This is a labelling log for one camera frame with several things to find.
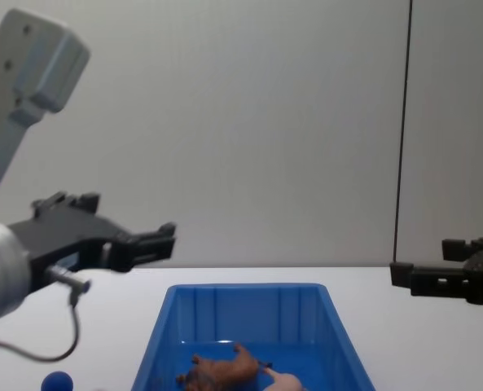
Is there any thin dark cable, silver plug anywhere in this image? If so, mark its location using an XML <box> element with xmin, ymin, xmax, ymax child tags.
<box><xmin>0</xmin><ymin>264</ymin><xmax>93</xmax><ymax>364</ymax></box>

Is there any pink toy animal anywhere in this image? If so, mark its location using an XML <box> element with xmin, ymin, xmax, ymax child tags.
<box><xmin>262</xmin><ymin>367</ymin><xmax>308</xmax><ymax>391</ymax></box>

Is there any blue plastic bin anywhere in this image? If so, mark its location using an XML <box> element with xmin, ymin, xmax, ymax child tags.
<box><xmin>130</xmin><ymin>283</ymin><xmax>378</xmax><ymax>391</ymax></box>

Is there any blue ball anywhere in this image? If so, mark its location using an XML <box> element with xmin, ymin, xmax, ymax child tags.
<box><xmin>40</xmin><ymin>370</ymin><xmax>76</xmax><ymax>391</ymax></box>

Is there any brown toy animal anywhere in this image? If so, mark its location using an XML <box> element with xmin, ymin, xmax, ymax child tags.
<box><xmin>176</xmin><ymin>342</ymin><xmax>273</xmax><ymax>389</ymax></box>

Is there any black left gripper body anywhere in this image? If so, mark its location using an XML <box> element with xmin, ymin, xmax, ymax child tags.
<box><xmin>7</xmin><ymin>204</ymin><xmax>133</xmax><ymax>291</ymax></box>

